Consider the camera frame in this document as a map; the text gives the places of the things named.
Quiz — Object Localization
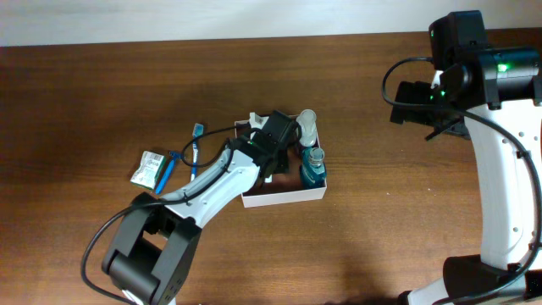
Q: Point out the white square cardboard box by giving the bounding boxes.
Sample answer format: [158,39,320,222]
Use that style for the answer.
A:
[241,129,327,208]

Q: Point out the blue Listerine mouthwash bottle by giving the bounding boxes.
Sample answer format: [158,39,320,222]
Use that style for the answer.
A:
[300,147,327,189]

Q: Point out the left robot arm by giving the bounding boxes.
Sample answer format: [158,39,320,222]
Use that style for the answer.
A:
[102,111,301,304]

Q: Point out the green white soap packet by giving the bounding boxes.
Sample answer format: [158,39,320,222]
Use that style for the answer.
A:
[130,151,166,190]

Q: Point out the left black cable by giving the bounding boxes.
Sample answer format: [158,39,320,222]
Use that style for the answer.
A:
[80,125,255,305]

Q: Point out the right black cable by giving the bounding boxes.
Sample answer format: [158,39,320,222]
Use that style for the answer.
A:
[381,56,542,305]

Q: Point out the dark purple pump bottle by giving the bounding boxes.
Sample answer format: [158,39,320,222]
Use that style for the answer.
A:
[296,109,317,158]

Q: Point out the black cable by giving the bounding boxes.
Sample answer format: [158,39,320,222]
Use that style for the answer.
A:
[381,56,542,305]
[80,125,255,305]

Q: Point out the blue disposable razor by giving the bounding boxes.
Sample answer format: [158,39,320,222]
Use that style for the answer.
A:
[155,151,183,195]

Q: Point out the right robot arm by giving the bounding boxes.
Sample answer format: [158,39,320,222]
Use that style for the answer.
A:
[389,10,541,305]

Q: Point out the blue white toothbrush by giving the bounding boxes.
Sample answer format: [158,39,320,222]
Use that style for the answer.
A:
[191,123,204,180]

